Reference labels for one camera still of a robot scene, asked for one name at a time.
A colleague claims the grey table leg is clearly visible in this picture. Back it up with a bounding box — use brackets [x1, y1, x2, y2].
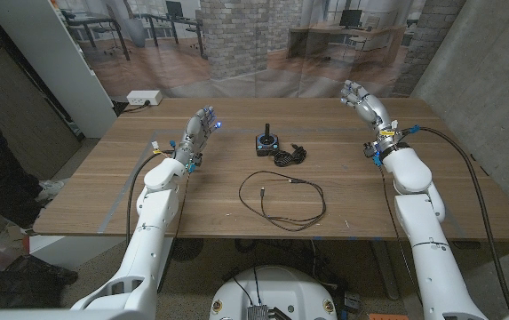
[371, 242, 400, 301]

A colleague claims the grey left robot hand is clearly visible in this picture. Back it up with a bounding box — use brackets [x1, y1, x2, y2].
[172, 105, 223, 169]

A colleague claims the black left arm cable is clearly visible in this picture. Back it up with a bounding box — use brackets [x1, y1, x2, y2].
[124, 150, 175, 245]

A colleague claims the black joystick with blue ring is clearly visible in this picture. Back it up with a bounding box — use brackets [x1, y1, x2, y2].
[255, 123, 281, 157]

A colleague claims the black bag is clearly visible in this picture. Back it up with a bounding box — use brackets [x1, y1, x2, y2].
[0, 255, 80, 310]

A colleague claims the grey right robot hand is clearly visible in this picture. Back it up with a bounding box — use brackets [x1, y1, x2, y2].
[339, 79, 400, 148]

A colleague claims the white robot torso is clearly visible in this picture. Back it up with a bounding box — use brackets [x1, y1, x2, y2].
[209, 265, 338, 320]

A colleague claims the round black fan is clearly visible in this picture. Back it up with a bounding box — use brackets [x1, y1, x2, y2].
[170, 238, 205, 262]

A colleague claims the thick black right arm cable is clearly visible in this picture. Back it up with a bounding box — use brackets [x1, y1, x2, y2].
[398, 125, 509, 315]

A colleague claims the printed office backdrop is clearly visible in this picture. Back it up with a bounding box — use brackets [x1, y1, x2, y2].
[53, 0, 466, 100]

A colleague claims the black power strip cord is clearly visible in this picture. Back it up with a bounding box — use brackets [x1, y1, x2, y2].
[118, 100, 152, 115]

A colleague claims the thin black USB cable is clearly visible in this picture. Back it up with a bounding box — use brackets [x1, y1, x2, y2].
[237, 170, 328, 233]

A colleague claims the white power strip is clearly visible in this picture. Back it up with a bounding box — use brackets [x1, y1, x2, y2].
[126, 90, 163, 107]

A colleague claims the coiled black joystick cable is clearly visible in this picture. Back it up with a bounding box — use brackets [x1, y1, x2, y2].
[273, 143, 307, 168]

